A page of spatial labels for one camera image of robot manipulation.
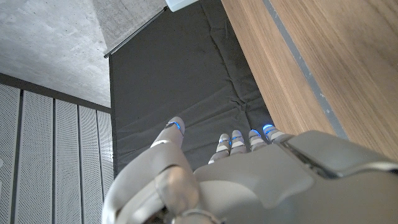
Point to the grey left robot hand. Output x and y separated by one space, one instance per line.
264 186

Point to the black cloth backdrop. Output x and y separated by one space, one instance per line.
171 77

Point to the black backdrop stand pole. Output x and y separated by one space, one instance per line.
136 32

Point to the white power strip box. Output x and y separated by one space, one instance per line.
180 4

